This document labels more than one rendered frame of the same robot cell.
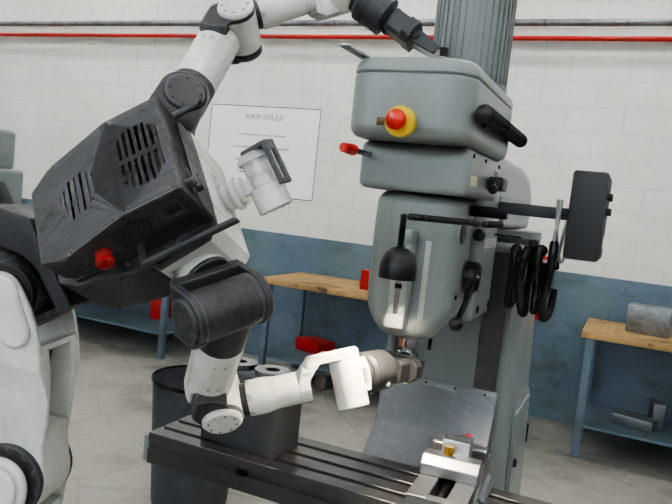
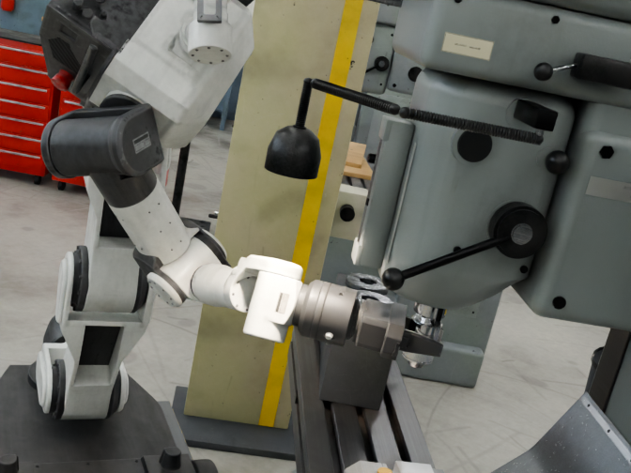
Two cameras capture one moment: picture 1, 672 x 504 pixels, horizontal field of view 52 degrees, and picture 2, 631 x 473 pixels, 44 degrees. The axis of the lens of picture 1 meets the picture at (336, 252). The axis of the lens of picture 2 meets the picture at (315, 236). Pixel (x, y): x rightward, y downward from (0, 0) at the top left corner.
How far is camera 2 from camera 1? 1.33 m
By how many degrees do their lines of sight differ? 59
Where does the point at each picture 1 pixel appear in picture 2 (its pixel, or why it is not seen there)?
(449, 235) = (438, 138)
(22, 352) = not seen: hidden behind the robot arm
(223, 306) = (68, 137)
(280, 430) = (340, 371)
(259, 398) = (198, 282)
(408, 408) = (568, 455)
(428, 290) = (401, 220)
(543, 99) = not seen: outside the picture
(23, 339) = not seen: hidden behind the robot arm
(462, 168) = (428, 19)
